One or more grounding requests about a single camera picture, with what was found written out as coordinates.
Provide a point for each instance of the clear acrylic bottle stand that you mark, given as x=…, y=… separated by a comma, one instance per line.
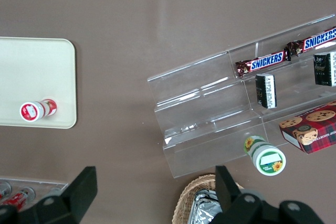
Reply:
x=31, y=183

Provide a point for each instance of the aluminium foil container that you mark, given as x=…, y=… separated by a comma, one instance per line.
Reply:
x=206, y=208

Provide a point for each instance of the clear acrylic stepped stand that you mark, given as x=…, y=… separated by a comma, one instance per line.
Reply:
x=199, y=119

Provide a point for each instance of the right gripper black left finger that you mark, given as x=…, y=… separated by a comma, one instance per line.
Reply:
x=76, y=200

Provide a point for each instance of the red cola bottle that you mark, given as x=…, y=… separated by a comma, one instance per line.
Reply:
x=18, y=197

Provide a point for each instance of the red strawberry yogurt cup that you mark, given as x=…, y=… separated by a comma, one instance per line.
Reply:
x=39, y=110

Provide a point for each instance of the red plaid cookie box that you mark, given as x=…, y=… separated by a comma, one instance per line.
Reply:
x=312, y=132

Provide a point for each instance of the small black chocolate box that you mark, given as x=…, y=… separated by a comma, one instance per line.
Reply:
x=324, y=69
x=265, y=91

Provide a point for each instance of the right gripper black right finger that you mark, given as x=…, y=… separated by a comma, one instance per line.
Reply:
x=236, y=208

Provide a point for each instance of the light woven wicker basket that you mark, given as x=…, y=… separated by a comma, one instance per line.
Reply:
x=187, y=197

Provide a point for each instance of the Snickers chocolate bar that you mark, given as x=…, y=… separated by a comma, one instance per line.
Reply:
x=265, y=64
x=315, y=41

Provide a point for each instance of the beige plastic serving tray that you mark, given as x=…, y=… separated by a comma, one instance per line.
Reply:
x=31, y=72

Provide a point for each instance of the green sunflower yogurt cup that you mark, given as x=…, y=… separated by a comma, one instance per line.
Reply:
x=266, y=159

